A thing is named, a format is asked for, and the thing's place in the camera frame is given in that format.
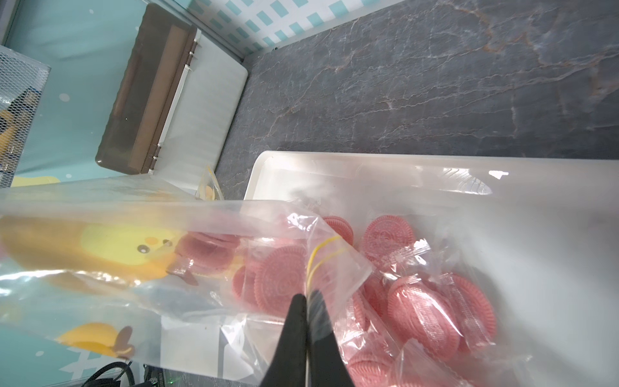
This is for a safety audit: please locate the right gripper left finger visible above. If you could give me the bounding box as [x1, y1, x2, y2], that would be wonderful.
[260, 294, 308, 387]

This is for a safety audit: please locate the ziploc bag of cookies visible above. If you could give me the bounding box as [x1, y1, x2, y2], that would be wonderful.
[1, 175, 372, 384]
[196, 166, 224, 201]

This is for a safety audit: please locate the white wire basket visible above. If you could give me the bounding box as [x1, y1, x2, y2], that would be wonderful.
[1, 46, 51, 188]

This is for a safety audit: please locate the white rectangular tray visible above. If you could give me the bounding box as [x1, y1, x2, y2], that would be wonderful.
[245, 151, 618, 386]

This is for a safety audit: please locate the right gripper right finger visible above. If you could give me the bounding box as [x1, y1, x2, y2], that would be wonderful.
[307, 290, 354, 387]

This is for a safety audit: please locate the white toolbox brown lid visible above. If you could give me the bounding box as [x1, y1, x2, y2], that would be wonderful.
[95, 3, 248, 197]

